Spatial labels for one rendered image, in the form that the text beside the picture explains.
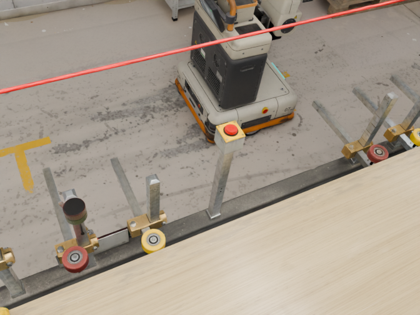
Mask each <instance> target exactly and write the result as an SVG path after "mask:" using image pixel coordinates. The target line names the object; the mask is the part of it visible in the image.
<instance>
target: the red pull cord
mask: <svg viewBox="0 0 420 315"><path fill-rule="evenodd" d="M401 1H407V0H392V1H387V2H382V3H379V4H373V5H370V6H365V7H360V8H357V9H352V10H348V11H343V12H338V13H335V14H330V15H327V16H321V17H316V18H313V19H308V20H304V21H299V22H294V23H291V24H286V25H282V26H278V27H272V28H269V29H264V30H260V31H255V32H250V33H247V34H242V35H238V36H233V37H228V38H225V39H220V40H217V41H211V42H206V43H203V44H198V45H195V46H189V47H184V48H181V49H176V50H172V51H168V52H162V53H159V54H154V55H150V56H146V57H140V58H137V59H132V60H128V61H123V62H119V63H115V64H110V65H107V66H101V67H96V68H93V69H88V70H85V71H79V72H74V73H71V74H66V75H63V76H58V77H52V78H49V79H44V80H40V81H36V82H30V83H27V84H22V85H18V86H14V87H9V88H5V89H0V94H4V93H8V92H12V91H17V90H20V89H25V88H30V87H33V86H38V85H42V84H47V83H52V82H55V81H60V80H63V79H69V78H73V77H77V76H82V75H85V74H90V73H95V72H98V71H103V70H107V69H112V68H117V67H120V66H125V65H128V64H134V63H138V62H142V61H147V60H150V59H155V58H160V57H163V56H168V55H172V54H177V53H181V52H185V51H190V50H193V49H198V48H203V47H206V46H212V45H215V44H220V43H225V42H228V41H233V40H237V39H242V38H246V37H250V36H255V35H258V34H263V33H268V32H271V31H277V30H280V29H285V28H290V27H293V26H298V25H302V24H307V23H311V22H315V21H320V20H323V19H328V18H333V17H336V16H342V15H345V14H350V13H355V12H358V11H363V10H367V9H371V8H376V7H379V6H385V5H388V4H393V3H398V2H401Z"/></svg>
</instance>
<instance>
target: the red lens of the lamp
mask: <svg viewBox="0 0 420 315"><path fill-rule="evenodd" d="M71 199H79V198H76V197H74V198H71ZM80 200H81V201H82V202H83V203H84V201H83V200H82V199H80ZM67 201H69V199H68V200H67ZM67 201H66V202H67ZM66 202H65V203H66ZM65 203H64V205H65ZM64 205H63V207H62V210H63V212H64V215H65V217H66V218H67V219H69V220H72V221H76V220H79V219H81V218H83V217H84V215H85V214H86V205H85V203H84V209H83V211H82V212H81V213H80V214H78V215H75V216H70V215H68V214H66V213H65V211H64Z"/></svg>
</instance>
